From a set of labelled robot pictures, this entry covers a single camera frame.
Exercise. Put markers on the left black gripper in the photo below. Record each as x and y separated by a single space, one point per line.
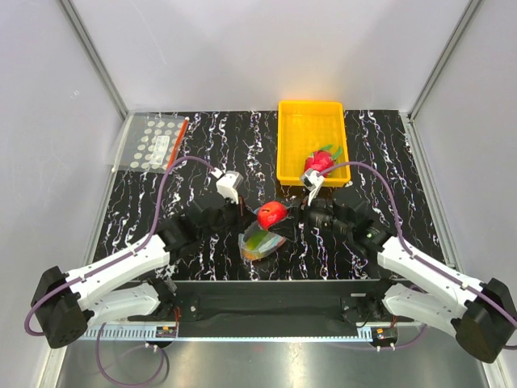
238 215

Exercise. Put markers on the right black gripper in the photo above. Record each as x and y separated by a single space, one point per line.
287 228

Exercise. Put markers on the red apple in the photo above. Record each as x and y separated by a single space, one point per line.
271 213

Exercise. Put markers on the orange green mango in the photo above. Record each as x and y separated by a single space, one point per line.
255 239

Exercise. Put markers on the clear blue zip bag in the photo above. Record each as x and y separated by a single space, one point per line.
269 245

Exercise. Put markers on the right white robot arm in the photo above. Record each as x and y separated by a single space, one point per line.
481 316

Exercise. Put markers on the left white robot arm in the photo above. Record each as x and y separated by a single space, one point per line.
66 304

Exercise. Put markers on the clear red zip bag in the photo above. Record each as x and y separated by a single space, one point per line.
148 142

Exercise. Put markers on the red dragon fruit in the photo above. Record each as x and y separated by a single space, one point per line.
323 158

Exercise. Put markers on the yellow plastic tray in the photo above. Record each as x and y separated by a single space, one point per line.
305 127

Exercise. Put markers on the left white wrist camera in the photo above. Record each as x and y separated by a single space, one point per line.
227 184

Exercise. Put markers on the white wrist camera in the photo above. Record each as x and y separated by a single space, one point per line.
227 184
312 181

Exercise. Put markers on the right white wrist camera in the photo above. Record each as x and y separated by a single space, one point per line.
312 181

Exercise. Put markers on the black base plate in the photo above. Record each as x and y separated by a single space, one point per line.
319 305

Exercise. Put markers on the white slotted cable duct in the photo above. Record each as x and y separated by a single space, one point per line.
190 332

